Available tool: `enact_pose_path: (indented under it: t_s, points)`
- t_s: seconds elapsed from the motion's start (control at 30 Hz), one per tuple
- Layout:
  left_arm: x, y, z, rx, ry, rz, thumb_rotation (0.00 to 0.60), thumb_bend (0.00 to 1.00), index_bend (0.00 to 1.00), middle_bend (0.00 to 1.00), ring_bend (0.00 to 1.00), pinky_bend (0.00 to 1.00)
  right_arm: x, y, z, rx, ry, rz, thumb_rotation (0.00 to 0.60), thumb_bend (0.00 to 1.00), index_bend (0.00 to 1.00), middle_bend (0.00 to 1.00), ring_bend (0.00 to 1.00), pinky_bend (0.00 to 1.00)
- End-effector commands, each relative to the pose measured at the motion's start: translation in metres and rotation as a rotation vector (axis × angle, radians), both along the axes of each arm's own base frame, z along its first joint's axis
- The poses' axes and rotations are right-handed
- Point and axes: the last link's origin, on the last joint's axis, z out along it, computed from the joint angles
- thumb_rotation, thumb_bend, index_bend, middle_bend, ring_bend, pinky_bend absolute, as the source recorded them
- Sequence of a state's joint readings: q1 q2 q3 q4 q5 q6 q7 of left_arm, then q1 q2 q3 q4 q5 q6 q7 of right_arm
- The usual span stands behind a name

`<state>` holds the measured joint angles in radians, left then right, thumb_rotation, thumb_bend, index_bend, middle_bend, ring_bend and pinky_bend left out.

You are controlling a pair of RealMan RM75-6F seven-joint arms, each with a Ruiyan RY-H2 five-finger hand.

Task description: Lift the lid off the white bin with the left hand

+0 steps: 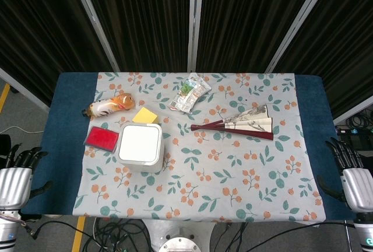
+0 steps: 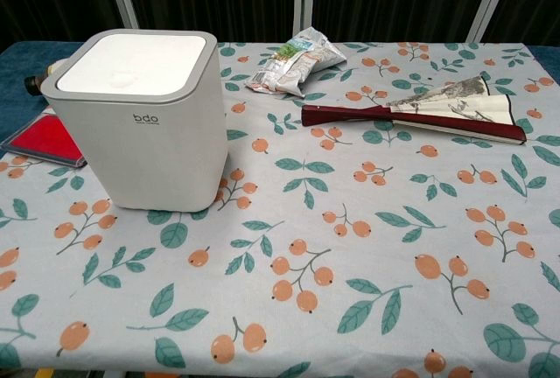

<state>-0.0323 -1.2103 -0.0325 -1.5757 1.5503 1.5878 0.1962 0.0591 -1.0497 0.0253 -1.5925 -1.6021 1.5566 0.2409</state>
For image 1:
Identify crumpled snack packet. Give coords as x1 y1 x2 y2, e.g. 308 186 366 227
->
168 72 211 114

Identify orange drink bottle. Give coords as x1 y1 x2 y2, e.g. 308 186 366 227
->
81 93 135 117

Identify floral grey tablecloth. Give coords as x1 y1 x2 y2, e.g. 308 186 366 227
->
72 72 326 222

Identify yellow sponge block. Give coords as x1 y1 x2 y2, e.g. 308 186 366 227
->
132 106 160 125

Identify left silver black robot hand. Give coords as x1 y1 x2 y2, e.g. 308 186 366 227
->
0 143 54 209

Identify black floor cables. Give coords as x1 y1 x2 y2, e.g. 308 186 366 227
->
20 218 357 252

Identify red ink pad case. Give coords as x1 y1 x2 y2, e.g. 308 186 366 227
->
83 125 120 153

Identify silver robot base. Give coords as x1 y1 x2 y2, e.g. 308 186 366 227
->
142 219 217 252

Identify white square box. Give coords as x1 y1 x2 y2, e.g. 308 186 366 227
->
115 122 166 173

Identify blue table cover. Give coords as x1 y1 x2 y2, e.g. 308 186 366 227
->
20 72 357 221

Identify black power strip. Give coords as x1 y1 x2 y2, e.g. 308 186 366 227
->
335 127 373 137

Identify paper folding fan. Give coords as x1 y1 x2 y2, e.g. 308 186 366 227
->
190 104 275 141

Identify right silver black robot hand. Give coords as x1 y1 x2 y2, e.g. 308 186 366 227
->
316 136 373 212

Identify black curtain screen panels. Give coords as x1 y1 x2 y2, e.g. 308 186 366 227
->
0 0 373 122

